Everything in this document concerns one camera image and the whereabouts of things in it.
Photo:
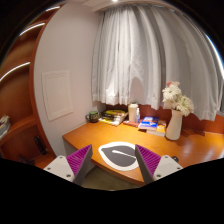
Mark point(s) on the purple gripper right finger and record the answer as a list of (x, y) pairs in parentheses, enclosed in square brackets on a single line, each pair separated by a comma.
[(154, 167)]

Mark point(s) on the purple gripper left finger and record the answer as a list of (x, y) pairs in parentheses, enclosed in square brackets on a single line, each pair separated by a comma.
[(73, 167)]

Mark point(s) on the orange yellow book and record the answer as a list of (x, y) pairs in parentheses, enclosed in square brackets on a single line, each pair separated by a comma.
[(160, 130)]

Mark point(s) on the blue book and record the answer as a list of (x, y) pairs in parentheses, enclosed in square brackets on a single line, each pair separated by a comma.
[(149, 123)]

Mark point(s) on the red flat book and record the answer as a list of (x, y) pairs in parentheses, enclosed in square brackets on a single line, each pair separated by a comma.
[(129, 123)]

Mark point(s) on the white ceramic vase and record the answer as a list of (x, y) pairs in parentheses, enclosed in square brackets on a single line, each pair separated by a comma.
[(174, 127)]

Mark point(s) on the black object on shelf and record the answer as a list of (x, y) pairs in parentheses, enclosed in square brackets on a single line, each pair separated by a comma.
[(40, 146)]

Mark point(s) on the dark green mug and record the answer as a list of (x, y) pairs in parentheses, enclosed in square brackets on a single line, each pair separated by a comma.
[(92, 117)]

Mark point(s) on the stack of yellow black books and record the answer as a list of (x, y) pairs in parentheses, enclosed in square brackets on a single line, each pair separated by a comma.
[(113, 117)]

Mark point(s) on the white cylindrical container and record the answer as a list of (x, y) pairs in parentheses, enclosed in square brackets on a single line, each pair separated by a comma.
[(132, 109)]

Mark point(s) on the wooden bookshelf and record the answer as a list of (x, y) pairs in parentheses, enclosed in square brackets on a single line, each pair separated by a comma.
[(17, 96)]

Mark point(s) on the white and pink flowers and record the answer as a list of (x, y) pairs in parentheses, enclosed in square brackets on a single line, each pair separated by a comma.
[(174, 99)]

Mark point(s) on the books on shelf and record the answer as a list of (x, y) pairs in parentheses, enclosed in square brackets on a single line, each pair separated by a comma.
[(4, 125)]

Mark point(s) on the white sheer curtain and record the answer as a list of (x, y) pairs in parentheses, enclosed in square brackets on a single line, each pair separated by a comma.
[(139, 48)]

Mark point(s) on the white wall panel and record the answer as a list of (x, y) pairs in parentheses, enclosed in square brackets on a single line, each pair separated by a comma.
[(57, 94)]

